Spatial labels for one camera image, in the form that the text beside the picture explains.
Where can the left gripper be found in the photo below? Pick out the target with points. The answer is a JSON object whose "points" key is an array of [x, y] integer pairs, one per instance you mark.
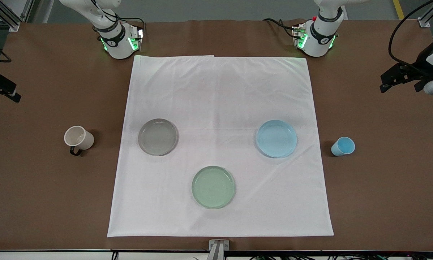
{"points": [[420, 63]]}

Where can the blue plastic cup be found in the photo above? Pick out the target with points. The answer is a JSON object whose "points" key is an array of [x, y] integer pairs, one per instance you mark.
{"points": [[343, 146]]}

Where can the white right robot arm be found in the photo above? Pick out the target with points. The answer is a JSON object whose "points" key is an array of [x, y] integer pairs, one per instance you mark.
{"points": [[117, 45]]}

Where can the blue round plate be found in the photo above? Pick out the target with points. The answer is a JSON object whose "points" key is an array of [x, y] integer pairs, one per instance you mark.
{"points": [[276, 139]]}

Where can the gray round plate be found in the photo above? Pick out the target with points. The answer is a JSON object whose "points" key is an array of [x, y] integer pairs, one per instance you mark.
{"points": [[158, 137]]}

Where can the green round plate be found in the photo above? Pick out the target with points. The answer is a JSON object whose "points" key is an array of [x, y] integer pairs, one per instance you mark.
{"points": [[213, 187]]}

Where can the white square cloth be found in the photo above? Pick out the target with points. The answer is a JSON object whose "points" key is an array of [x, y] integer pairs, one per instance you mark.
{"points": [[216, 94]]}

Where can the aluminium frame profile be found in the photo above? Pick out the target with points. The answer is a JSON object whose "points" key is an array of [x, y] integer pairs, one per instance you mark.
{"points": [[12, 22], [425, 21]]}

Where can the black table edge rail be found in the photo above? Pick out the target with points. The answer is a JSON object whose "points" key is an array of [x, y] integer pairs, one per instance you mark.
{"points": [[93, 251]]}

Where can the grey metal table bracket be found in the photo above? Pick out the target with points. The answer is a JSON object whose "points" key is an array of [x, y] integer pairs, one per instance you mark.
{"points": [[218, 249]]}

